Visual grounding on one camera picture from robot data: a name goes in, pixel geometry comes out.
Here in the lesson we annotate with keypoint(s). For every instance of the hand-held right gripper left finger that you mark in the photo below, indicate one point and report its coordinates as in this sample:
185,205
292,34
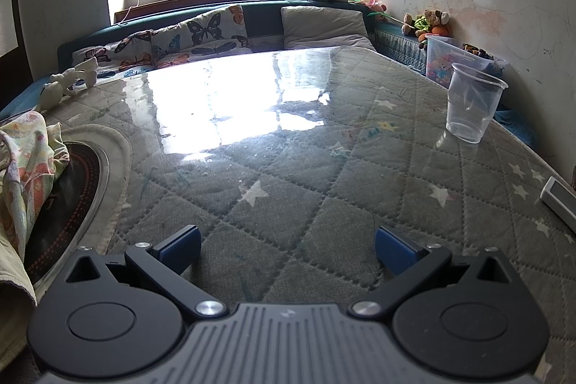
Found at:
182,249

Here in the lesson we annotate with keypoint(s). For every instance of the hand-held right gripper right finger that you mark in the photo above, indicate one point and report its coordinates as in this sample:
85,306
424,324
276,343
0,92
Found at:
396,251

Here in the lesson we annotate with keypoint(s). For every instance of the pastel striped baby cardigan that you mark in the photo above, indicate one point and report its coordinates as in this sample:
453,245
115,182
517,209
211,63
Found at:
27,168

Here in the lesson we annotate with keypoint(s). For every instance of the grey quilted star table cover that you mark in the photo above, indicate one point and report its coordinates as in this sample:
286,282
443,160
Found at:
292,208

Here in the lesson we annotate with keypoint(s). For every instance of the clear plastic cup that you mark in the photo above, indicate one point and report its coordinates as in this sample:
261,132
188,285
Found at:
470,109

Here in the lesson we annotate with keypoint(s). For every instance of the flat white device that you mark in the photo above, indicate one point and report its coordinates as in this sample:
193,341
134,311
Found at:
560,202

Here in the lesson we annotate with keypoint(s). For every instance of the clear plastic storage box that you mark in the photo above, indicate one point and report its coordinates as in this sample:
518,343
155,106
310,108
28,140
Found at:
443,55

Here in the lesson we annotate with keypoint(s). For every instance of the white bunny plush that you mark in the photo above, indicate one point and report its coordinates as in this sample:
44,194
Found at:
67,80

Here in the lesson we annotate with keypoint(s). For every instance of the butterfly print pillow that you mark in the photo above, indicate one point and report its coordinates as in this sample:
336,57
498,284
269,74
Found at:
200,35
112,55

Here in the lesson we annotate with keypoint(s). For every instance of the brown plush toy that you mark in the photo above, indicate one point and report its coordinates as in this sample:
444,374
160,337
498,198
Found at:
429,22

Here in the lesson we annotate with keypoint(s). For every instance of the grey pillow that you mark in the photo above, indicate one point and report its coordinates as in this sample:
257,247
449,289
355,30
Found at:
324,26

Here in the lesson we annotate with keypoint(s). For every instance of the teal sofa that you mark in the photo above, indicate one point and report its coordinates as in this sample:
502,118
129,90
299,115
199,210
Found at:
263,22

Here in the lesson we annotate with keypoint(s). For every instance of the colourful flower toy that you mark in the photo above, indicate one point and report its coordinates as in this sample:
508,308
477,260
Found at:
366,1

